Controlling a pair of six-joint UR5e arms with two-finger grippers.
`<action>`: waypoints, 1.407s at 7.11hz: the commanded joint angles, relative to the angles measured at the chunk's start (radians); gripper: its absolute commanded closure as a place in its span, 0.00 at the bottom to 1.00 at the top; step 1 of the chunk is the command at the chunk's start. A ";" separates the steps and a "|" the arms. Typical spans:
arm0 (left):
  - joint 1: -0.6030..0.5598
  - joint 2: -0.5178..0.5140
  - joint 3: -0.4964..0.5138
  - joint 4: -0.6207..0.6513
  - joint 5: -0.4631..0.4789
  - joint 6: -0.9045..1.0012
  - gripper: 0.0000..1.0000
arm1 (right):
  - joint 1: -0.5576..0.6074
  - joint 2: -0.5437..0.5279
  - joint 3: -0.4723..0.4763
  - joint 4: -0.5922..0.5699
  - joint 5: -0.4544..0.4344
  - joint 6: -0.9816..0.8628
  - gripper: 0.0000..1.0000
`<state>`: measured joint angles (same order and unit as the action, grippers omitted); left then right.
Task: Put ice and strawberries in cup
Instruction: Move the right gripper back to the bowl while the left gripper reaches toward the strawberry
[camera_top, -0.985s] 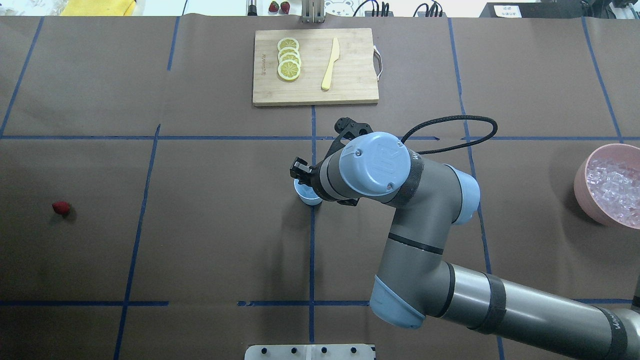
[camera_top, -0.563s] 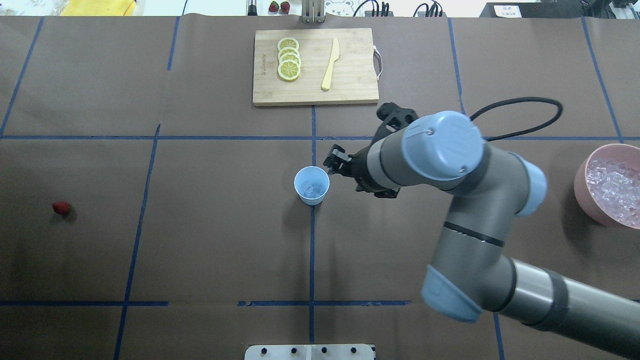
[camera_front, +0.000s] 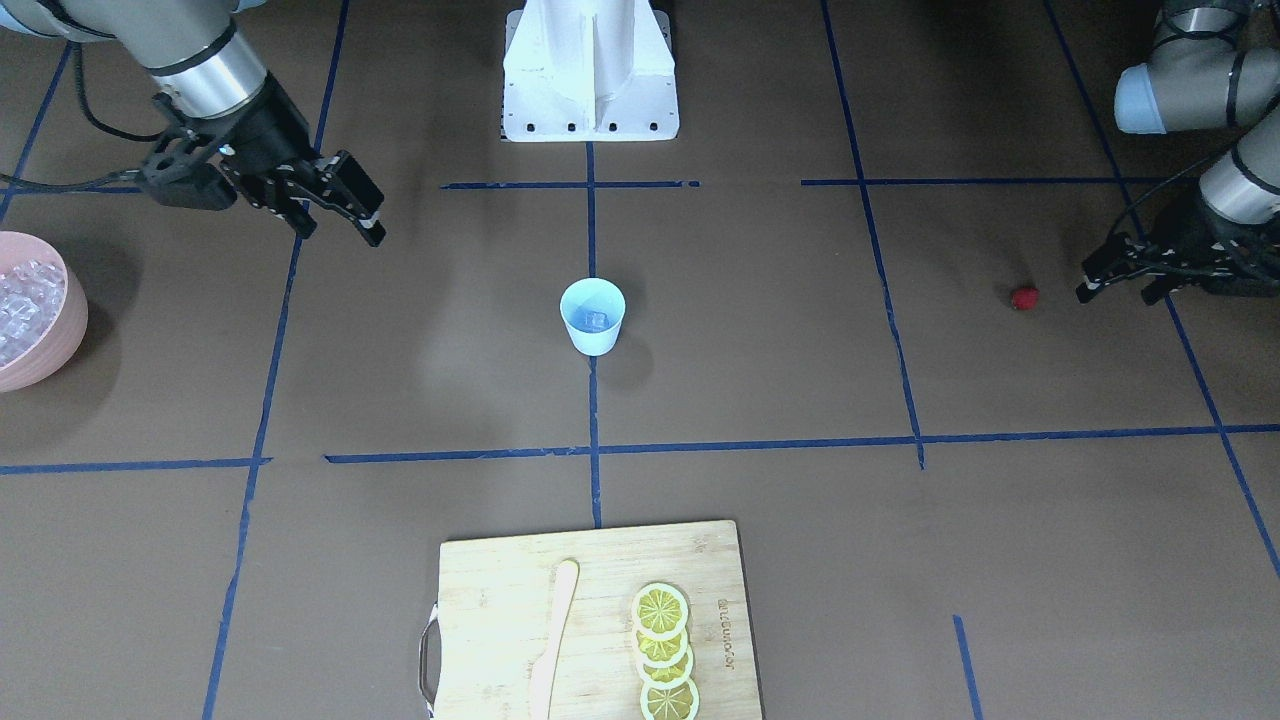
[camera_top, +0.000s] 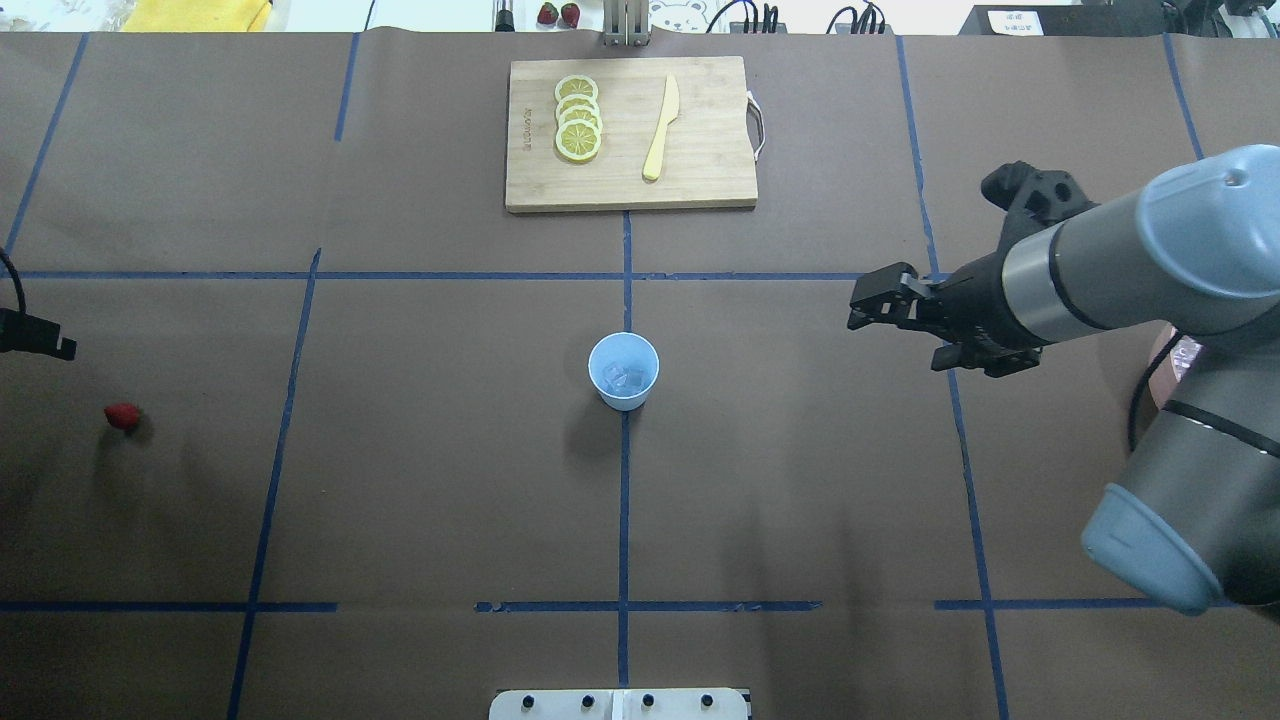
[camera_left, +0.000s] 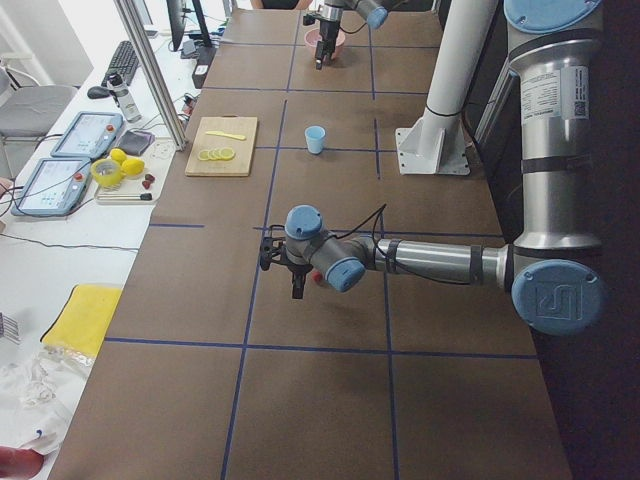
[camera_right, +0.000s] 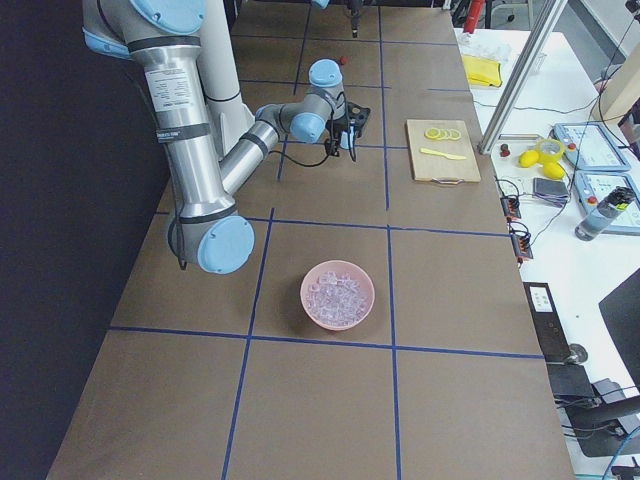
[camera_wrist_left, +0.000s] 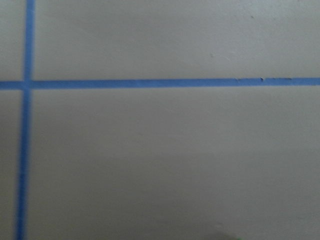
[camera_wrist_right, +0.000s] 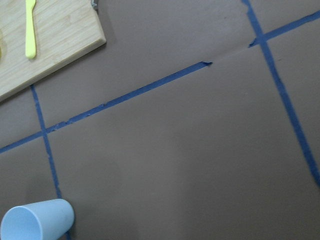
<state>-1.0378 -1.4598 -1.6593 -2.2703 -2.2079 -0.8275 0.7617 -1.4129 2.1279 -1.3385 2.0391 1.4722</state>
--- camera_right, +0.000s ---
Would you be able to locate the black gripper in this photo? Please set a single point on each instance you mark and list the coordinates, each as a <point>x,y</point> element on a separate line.
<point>341,127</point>
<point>354,15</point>

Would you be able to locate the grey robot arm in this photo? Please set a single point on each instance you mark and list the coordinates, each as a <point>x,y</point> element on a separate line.
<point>323,4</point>
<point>212,140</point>

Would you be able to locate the pile of clear ice cubes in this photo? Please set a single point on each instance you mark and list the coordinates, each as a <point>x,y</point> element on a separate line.
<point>336,299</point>

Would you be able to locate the yellow plastic knife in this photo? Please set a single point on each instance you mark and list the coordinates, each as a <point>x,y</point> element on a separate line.
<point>449,156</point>

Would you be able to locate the wooden cutting board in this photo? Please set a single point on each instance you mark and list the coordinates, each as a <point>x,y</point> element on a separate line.
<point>438,170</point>

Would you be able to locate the red fire extinguisher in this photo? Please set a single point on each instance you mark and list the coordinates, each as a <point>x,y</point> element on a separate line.
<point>475,8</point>

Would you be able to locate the yellow cloth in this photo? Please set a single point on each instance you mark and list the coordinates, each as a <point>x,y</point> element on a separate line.
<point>482,72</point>

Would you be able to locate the pink bowl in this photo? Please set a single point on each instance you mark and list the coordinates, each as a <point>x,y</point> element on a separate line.
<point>340,267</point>

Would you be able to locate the orange connector block far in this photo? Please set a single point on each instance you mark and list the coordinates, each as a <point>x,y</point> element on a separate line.
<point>511,207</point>

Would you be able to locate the orange connector block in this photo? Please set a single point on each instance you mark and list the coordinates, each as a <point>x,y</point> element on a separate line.
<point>511,207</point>
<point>520,237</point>

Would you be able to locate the whole yellow lemon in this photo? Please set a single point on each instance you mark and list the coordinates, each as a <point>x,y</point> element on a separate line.
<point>528,158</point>
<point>553,171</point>

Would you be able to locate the orange connector block near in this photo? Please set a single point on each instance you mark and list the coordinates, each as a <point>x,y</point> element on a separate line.
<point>520,237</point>

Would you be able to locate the yellow tape roll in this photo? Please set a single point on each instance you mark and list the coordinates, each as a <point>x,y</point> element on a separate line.
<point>549,150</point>

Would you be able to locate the purple grey cloth pouch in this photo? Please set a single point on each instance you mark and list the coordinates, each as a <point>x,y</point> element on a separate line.
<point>552,191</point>

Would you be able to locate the teach pendant far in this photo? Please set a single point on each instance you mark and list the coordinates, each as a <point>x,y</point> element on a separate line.
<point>589,146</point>

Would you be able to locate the clear water bottle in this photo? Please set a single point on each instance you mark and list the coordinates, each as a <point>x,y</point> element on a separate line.
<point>606,211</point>

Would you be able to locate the black monitor stand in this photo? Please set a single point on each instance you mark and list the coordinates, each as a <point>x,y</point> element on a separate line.
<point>606,418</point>

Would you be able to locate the aluminium frame post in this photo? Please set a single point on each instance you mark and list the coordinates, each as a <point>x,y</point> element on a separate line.
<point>538,36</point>

